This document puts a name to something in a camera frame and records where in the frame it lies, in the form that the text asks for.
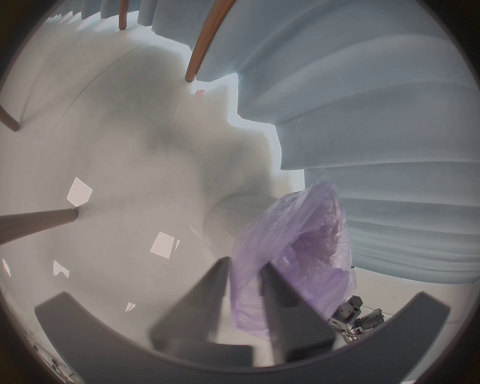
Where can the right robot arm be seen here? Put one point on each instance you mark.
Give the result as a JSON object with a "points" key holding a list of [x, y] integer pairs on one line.
{"points": [[369, 318]]}

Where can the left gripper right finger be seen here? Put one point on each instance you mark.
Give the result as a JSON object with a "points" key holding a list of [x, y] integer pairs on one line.
{"points": [[296, 326]]}

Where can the purple plastic bag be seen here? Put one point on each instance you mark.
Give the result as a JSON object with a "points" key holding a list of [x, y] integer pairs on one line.
{"points": [[300, 232]]}

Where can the pale blue curtain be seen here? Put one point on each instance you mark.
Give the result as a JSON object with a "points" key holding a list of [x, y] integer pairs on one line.
{"points": [[356, 93]]}

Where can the silver trash bin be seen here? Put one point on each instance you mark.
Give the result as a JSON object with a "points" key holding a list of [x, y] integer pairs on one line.
{"points": [[225, 225]]}

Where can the cream cushioned wooden chair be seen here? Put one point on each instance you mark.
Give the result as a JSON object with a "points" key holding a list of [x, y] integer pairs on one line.
{"points": [[198, 48]]}

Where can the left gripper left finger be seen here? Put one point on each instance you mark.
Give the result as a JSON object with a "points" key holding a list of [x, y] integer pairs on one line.
{"points": [[195, 311]]}

